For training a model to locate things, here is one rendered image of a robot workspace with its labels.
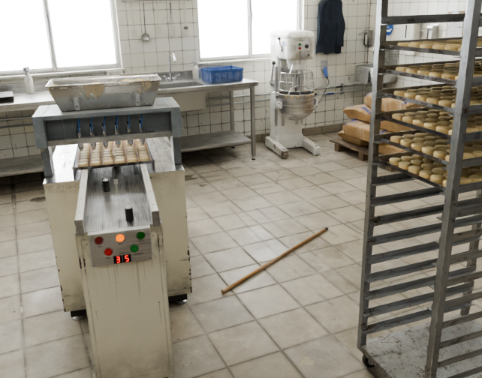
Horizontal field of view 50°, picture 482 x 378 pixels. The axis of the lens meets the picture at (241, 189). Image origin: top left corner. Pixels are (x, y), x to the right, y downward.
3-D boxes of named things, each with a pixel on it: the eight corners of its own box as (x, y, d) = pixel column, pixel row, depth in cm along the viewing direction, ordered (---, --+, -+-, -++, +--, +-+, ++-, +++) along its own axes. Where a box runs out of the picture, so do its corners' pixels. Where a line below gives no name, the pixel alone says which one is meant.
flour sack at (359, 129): (338, 133, 595) (339, 119, 589) (366, 129, 613) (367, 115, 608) (382, 147, 535) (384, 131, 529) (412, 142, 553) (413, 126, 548)
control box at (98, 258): (91, 263, 206) (87, 232, 201) (152, 255, 211) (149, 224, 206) (91, 267, 202) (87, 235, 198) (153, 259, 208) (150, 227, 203)
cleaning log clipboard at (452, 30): (463, 49, 545) (468, 9, 531) (462, 49, 544) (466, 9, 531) (444, 47, 568) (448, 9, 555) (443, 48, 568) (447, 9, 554)
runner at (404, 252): (369, 265, 222) (369, 258, 221) (366, 262, 224) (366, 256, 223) (484, 238, 243) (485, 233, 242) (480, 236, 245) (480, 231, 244)
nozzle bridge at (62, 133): (48, 166, 289) (39, 105, 277) (176, 154, 305) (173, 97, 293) (42, 184, 258) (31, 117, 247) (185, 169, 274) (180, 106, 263)
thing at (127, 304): (100, 319, 292) (79, 169, 262) (161, 310, 299) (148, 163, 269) (99, 406, 227) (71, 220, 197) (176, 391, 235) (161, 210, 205)
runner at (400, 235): (370, 246, 219) (371, 239, 218) (366, 243, 221) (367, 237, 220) (487, 221, 240) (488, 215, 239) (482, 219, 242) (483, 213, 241)
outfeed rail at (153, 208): (130, 124, 387) (128, 115, 384) (134, 124, 387) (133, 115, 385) (152, 227, 203) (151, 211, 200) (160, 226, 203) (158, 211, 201)
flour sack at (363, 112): (363, 124, 569) (363, 109, 563) (341, 118, 605) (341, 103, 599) (414, 118, 596) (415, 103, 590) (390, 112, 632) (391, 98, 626)
